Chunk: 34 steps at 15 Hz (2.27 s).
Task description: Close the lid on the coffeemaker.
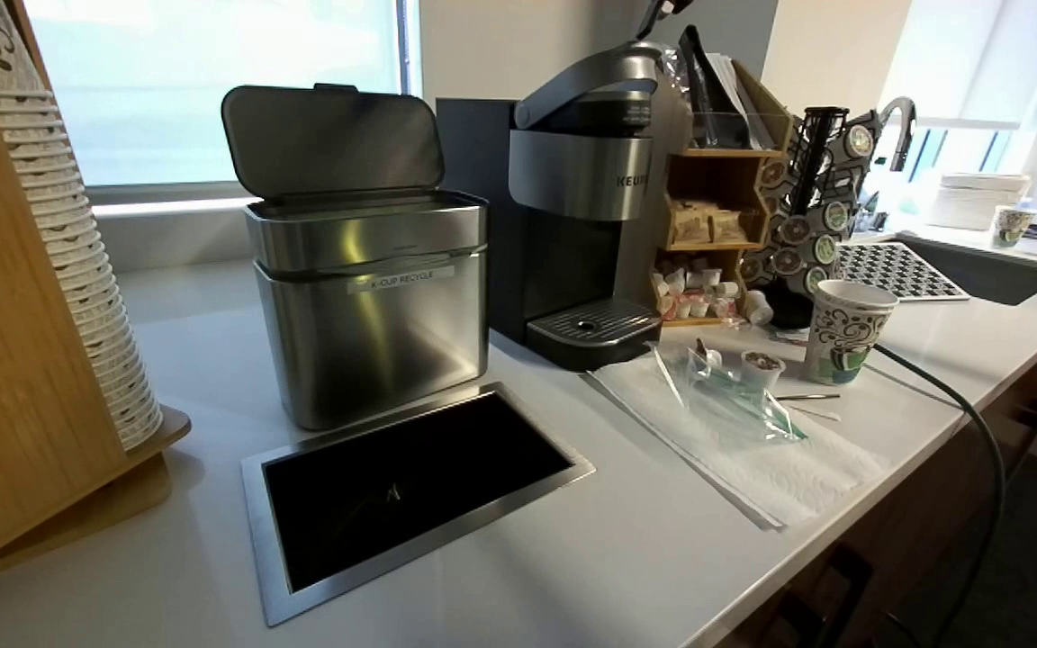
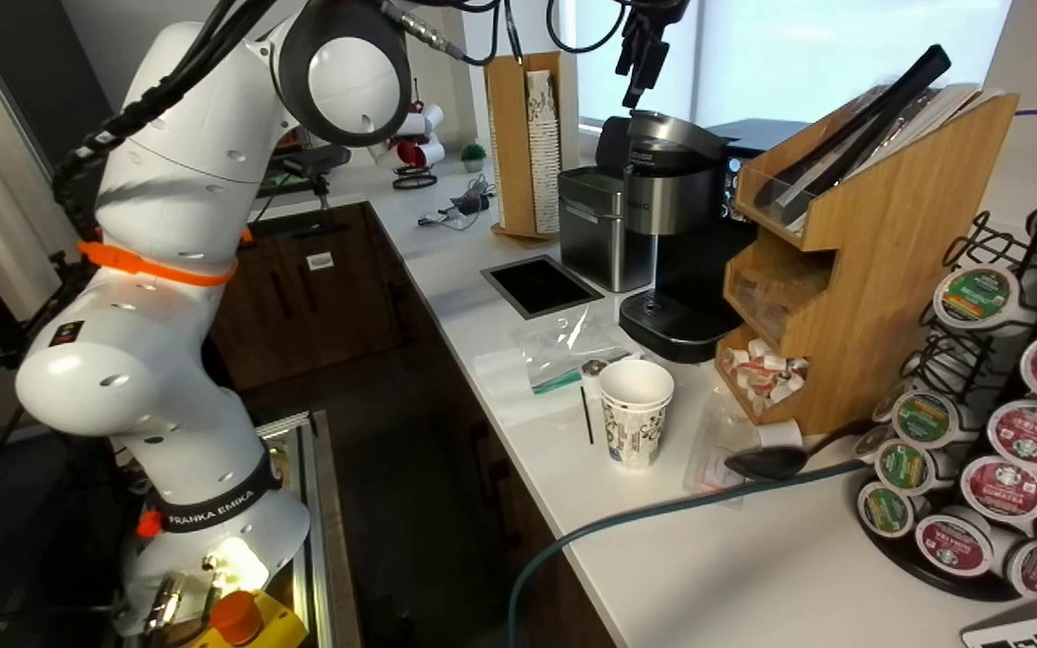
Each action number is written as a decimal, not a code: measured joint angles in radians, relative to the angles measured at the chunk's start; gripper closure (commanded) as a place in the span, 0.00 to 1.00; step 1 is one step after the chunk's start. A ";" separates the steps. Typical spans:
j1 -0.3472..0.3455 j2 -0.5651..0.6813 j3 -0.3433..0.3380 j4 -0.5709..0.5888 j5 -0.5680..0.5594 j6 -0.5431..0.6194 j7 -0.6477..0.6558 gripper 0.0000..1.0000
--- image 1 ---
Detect black wire pod carousel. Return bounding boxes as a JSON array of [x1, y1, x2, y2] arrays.
[[751, 102, 886, 330]]

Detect black tongs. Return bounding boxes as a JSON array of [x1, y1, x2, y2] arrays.
[[674, 23, 751, 151]]

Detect black and silver coffeemaker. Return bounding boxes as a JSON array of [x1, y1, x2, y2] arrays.
[[431, 90, 696, 374]]

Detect steel-framed counter trash chute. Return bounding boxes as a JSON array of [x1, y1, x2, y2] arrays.
[[239, 378, 599, 635]]

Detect small paper cup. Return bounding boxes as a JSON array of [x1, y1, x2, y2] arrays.
[[985, 197, 1037, 252]]

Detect wooden condiment organizer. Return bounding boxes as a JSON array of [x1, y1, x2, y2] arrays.
[[646, 54, 796, 330]]

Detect patterned drying mat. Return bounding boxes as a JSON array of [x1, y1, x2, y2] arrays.
[[832, 234, 972, 309]]

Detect stack of white plates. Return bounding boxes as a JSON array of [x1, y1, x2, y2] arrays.
[[929, 168, 1034, 234]]

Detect dark power cable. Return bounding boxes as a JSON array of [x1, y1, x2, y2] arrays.
[[872, 342, 1014, 648]]

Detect chrome sink faucet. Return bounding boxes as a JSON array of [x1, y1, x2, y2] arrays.
[[866, 92, 923, 180]]

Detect stainless steel lidded bin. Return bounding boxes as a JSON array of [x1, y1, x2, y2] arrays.
[[216, 80, 493, 437]]

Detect dark undermount sink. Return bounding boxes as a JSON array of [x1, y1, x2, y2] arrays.
[[890, 227, 1037, 309]]

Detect stack of paper cups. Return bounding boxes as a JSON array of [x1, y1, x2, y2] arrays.
[[0, 0, 170, 456]]

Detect patterned paper cup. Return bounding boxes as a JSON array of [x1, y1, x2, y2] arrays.
[[798, 278, 902, 387]]

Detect clear plastic zip bag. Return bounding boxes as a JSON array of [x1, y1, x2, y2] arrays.
[[650, 335, 812, 446]]

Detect wooden cup dispenser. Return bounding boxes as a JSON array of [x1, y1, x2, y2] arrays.
[[0, 0, 193, 589]]

